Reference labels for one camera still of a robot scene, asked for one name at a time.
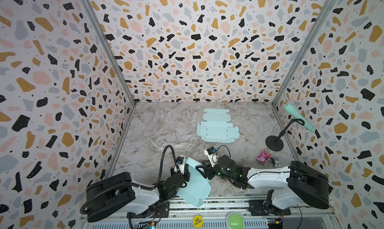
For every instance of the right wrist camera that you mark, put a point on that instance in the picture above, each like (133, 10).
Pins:
(211, 153)

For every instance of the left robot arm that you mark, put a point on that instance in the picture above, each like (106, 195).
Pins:
(106, 197)

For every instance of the mint flat box far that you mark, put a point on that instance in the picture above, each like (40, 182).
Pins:
(216, 127)

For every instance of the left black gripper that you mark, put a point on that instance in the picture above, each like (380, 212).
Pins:
(182, 175)

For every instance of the mint paper box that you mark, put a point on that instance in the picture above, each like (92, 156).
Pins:
(198, 188)

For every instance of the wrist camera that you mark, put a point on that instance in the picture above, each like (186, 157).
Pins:
(180, 164)
(211, 153)

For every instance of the green round button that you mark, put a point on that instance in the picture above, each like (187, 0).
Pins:
(235, 221)

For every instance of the mint green microphone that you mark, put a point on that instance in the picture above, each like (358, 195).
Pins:
(291, 110)

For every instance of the small black white figurine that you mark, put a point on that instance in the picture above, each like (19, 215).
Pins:
(276, 162)

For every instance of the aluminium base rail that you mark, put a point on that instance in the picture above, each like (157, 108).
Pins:
(179, 214)

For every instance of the yellow round sticker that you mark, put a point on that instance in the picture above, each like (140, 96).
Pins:
(198, 221)

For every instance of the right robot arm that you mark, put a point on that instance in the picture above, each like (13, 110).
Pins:
(293, 185)

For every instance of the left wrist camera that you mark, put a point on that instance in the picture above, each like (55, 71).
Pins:
(180, 164)

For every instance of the colourful small card box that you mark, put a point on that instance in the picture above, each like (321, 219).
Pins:
(263, 157)

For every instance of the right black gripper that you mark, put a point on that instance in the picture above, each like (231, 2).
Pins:
(207, 169)

